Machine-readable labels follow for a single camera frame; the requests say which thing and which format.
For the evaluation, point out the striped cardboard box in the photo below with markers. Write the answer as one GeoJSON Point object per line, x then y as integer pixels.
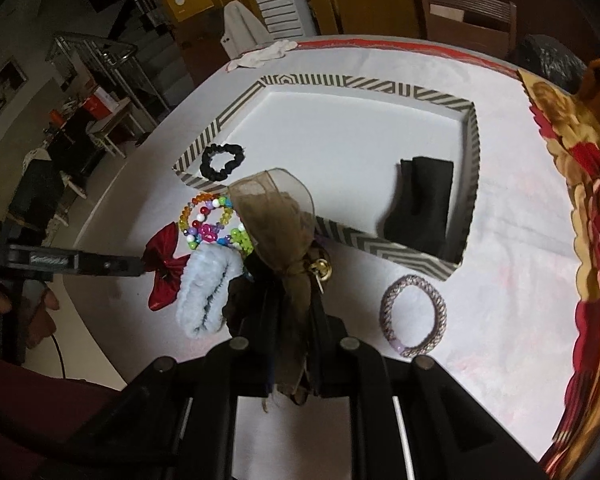
{"type": "Point", "coordinates": [340, 125]}

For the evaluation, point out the floral red yellow cloth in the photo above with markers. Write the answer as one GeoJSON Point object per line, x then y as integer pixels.
{"type": "Point", "coordinates": [590, 185]}

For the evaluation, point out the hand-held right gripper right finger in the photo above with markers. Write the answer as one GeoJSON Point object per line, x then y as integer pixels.
{"type": "Point", "coordinates": [321, 355]}

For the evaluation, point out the white fluffy scrunchie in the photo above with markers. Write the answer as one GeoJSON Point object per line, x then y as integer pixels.
{"type": "Point", "coordinates": [205, 290]}

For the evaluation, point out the brown cardboard box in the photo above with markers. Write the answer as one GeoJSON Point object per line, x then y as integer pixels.
{"type": "Point", "coordinates": [377, 10]}

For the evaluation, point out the white crumpled cloth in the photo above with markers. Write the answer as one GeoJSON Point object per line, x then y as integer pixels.
{"type": "Point", "coordinates": [262, 55]}

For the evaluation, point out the black plastic bag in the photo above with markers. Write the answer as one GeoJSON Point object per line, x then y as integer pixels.
{"type": "Point", "coordinates": [550, 62]}

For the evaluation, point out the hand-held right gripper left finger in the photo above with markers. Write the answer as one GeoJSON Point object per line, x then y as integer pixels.
{"type": "Point", "coordinates": [260, 360]}

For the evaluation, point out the white garment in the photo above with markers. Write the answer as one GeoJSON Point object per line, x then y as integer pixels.
{"type": "Point", "coordinates": [242, 30]}

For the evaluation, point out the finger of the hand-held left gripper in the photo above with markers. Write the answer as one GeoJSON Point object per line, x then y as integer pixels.
{"type": "Point", "coordinates": [107, 264]}

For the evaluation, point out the wooden chair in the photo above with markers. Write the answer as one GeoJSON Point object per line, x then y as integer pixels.
{"type": "Point", "coordinates": [467, 15]}

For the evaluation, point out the red satin bow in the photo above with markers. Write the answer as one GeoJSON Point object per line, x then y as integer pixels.
{"type": "Point", "coordinates": [164, 272]}

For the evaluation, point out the black folded cloth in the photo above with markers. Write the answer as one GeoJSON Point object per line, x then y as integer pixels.
{"type": "Point", "coordinates": [422, 205]}

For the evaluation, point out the small white table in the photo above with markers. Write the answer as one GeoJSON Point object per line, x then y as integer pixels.
{"type": "Point", "coordinates": [112, 127]}

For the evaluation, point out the metal rack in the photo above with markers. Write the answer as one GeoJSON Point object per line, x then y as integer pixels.
{"type": "Point", "coordinates": [105, 60]}

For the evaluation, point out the black scrunchie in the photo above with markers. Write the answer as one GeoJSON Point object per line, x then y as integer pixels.
{"type": "Point", "coordinates": [221, 161]}

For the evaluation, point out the white tablecloth with red trim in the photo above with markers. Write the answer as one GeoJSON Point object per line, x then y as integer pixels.
{"type": "Point", "coordinates": [510, 260]}

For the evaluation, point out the person's left hand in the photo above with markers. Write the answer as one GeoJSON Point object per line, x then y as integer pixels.
{"type": "Point", "coordinates": [42, 312]}

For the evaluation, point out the framed picture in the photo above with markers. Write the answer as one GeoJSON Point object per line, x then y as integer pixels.
{"type": "Point", "coordinates": [2, 87]}

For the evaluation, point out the person's maroon clothing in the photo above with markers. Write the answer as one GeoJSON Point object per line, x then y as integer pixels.
{"type": "Point", "coordinates": [35, 420]}

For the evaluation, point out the red box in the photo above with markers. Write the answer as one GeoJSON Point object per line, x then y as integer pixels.
{"type": "Point", "coordinates": [99, 101]}

